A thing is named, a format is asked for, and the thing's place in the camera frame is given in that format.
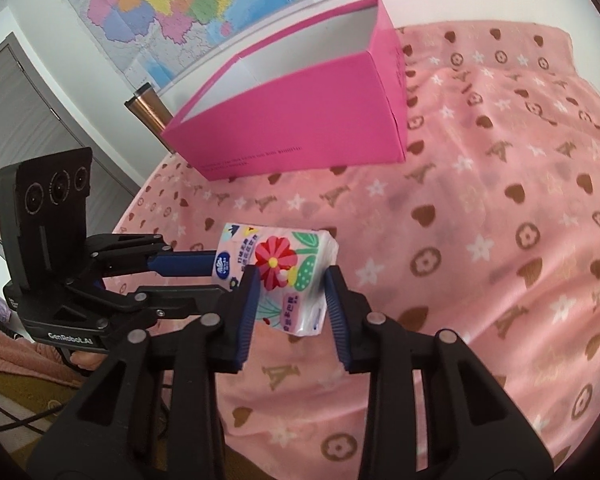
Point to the copper thermos tumbler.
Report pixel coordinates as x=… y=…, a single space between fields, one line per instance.
x=147 y=107

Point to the pink cardboard box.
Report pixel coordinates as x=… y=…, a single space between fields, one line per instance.
x=328 y=91

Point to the floral tissue pack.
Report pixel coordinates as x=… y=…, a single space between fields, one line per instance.
x=291 y=265

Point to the pink sleeved left forearm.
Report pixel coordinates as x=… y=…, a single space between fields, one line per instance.
x=24 y=358

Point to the colourful wall map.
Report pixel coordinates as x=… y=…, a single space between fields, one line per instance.
x=205 y=5

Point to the grey wooden door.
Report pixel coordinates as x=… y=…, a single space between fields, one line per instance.
x=33 y=123

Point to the person's left hand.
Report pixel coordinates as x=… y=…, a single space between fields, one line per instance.
x=87 y=360

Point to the pink patterned blanket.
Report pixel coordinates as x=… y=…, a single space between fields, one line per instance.
x=490 y=226

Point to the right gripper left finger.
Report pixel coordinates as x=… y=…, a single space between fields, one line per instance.
x=150 y=410

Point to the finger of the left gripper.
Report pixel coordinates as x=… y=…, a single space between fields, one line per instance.
x=182 y=264
x=177 y=301

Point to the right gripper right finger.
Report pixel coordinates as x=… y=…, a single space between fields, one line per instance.
x=433 y=411

